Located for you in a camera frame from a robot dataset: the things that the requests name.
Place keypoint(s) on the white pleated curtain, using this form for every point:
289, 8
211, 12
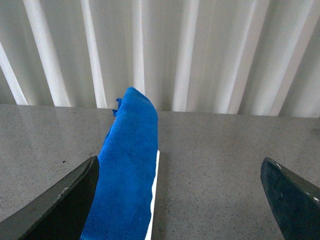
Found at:
247, 57

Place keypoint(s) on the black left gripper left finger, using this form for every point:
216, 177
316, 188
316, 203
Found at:
60, 213

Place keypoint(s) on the blue microfiber cloth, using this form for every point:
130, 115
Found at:
121, 208

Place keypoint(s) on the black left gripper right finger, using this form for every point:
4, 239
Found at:
294, 201

